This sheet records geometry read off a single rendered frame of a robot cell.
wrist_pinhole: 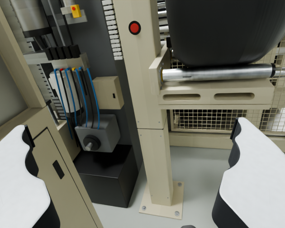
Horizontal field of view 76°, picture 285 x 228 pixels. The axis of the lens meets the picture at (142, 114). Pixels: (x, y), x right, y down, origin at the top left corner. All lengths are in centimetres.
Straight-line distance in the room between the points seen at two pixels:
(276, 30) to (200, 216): 105
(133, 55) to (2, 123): 47
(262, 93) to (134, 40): 46
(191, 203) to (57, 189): 88
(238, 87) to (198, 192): 90
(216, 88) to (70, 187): 63
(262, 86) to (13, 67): 72
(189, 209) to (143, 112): 74
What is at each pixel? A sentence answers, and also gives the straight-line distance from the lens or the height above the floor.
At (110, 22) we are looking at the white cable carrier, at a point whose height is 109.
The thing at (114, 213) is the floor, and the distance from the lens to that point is 136.
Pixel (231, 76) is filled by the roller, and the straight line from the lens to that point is 65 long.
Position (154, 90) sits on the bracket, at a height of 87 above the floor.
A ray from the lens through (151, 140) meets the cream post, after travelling 92.
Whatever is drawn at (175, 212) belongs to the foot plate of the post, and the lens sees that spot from 128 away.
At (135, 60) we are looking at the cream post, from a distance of 74.
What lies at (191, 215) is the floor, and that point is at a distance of 130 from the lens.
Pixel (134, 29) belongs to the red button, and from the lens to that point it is 71.
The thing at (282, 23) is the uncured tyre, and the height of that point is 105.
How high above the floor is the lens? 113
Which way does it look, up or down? 31 degrees down
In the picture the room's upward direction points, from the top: 9 degrees counter-clockwise
